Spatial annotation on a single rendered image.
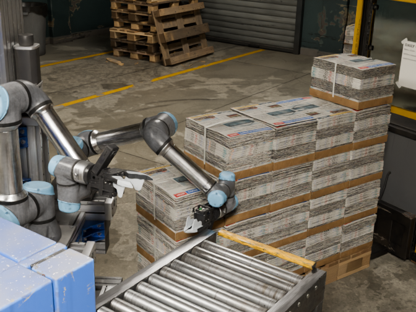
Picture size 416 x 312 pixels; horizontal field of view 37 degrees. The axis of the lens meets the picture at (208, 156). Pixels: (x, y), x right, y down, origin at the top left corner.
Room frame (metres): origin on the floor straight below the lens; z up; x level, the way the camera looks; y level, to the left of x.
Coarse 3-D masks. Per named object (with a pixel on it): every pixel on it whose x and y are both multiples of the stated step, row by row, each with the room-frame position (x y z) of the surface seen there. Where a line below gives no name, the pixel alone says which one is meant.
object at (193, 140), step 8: (216, 112) 3.13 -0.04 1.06; (224, 112) 3.14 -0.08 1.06; (232, 112) 3.14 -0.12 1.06; (192, 120) 2.98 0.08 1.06; (200, 120) 2.98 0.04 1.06; (208, 120) 2.98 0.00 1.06; (216, 120) 2.99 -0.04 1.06; (224, 120) 3.00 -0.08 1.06; (192, 128) 2.97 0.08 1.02; (200, 128) 2.92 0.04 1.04; (192, 136) 2.97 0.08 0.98; (200, 136) 2.92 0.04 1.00; (184, 144) 3.02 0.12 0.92; (192, 144) 2.96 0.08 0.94; (200, 144) 2.91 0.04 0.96; (192, 152) 2.96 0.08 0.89; (200, 152) 2.91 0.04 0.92
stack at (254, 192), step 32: (320, 160) 3.09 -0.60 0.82; (160, 192) 2.65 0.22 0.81; (192, 192) 2.61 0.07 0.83; (256, 192) 2.84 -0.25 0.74; (288, 192) 2.96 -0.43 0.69; (256, 224) 2.83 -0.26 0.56; (288, 224) 2.96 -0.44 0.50; (320, 224) 3.12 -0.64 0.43; (160, 256) 2.65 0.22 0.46; (256, 256) 2.84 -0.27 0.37; (320, 256) 3.13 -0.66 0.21
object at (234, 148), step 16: (224, 128) 2.87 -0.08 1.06; (240, 128) 2.87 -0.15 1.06; (256, 128) 2.88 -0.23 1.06; (272, 128) 2.90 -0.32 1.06; (224, 144) 2.75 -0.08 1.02; (240, 144) 2.76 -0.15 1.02; (256, 144) 2.83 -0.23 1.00; (272, 144) 2.89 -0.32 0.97; (208, 160) 2.85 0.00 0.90; (224, 160) 2.74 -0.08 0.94; (240, 160) 2.77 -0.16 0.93; (256, 160) 2.84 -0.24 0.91
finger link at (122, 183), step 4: (112, 176) 1.79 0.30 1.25; (116, 176) 1.79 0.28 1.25; (120, 176) 1.79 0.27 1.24; (120, 180) 1.76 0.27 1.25; (124, 180) 1.76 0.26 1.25; (116, 184) 1.78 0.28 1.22; (120, 184) 1.75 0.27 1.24; (124, 184) 1.74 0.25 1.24; (128, 184) 1.74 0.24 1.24; (116, 188) 1.77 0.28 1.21; (120, 188) 1.76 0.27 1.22; (120, 192) 1.76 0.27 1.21; (120, 196) 1.75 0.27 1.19
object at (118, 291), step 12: (192, 240) 2.21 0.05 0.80; (180, 252) 2.11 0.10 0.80; (156, 264) 2.01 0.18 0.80; (168, 264) 2.03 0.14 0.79; (132, 276) 1.92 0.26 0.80; (144, 276) 1.93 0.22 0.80; (120, 288) 1.84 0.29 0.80; (132, 288) 1.86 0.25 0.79; (96, 300) 1.77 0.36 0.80; (108, 300) 1.77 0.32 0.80
